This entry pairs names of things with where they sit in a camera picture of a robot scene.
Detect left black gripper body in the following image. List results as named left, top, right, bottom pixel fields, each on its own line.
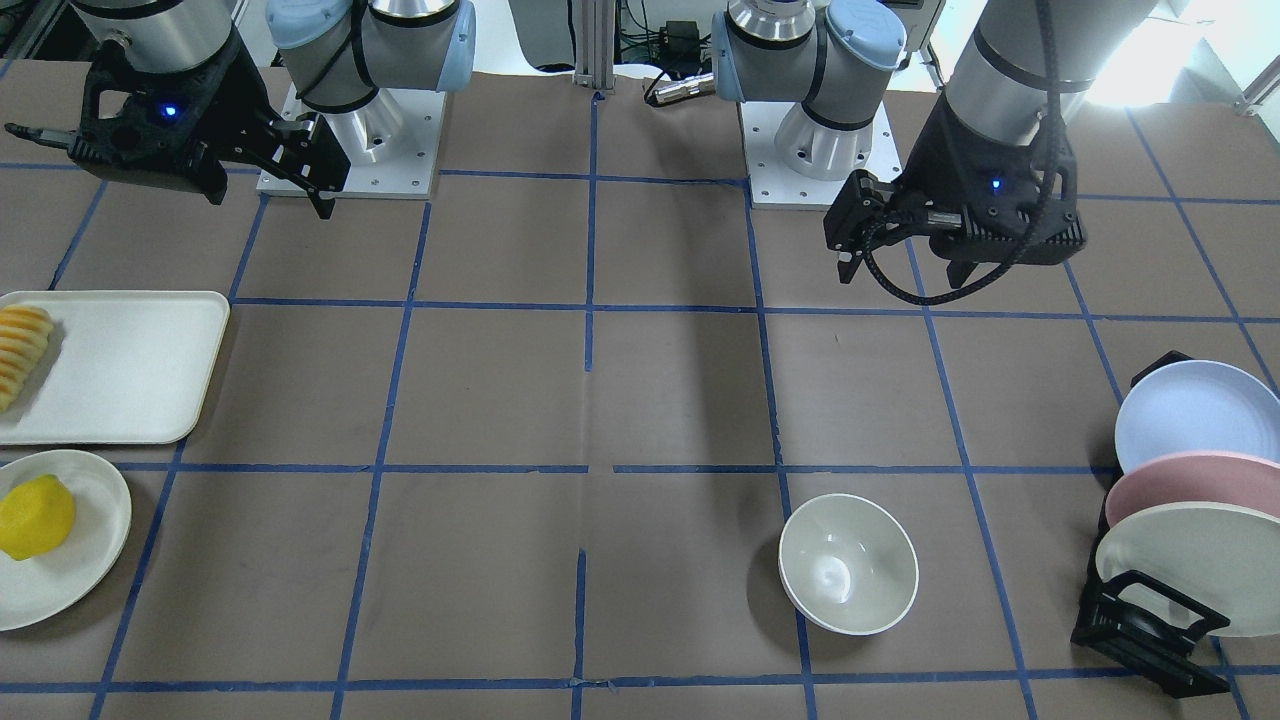
left=890, top=94, right=1087, bottom=288

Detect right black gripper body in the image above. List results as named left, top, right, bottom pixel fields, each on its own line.
left=5, top=29, right=301, bottom=205

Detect white bowl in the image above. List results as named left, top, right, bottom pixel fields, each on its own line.
left=777, top=493, right=920, bottom=637

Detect yellow lemon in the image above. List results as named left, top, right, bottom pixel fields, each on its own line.
left=1, top=474, right=77, bottom=561

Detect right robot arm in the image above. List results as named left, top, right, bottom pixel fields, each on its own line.
left=5, top=1, right=476, bottom=219

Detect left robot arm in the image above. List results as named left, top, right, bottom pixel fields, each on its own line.
left=710, top=1, right=1152, bottom=306

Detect silver metal connector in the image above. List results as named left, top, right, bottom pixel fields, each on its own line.
left=643, top=72, right=716, bottom=108

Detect white rectangular tray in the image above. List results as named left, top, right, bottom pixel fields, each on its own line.
left=1, top=290, right=230, bottom=447

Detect sliced yellow fruit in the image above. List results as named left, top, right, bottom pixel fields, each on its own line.
left=1, top=304, right=54, bottom=413

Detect black power adapter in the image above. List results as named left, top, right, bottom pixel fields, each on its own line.
left=658, top=20, right=701, bottom=61

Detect light blue plate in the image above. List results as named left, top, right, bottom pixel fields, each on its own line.
left=1114, top=360, right=1279, bottom=471

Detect pink plate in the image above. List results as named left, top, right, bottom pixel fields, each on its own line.
left=1103, top=451, right=1279, bottom=527

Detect white plate in rack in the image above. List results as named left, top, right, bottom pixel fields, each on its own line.
left=1094, top=502, right=1279, bottom=637

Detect black dish rack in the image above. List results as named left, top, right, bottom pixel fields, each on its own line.
left=1070, top=350, right=1233, bottom=700

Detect small white plate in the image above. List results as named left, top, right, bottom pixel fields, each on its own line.
left=1, top=448, right=132, bottom=632

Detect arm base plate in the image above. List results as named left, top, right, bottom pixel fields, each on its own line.
left=739, top=102, right=902, bottom=211
left=321, top=88, right=451, bottom=200

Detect aluminium frame post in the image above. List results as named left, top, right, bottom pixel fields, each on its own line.
left=570, top=0, right=617, bottom=95

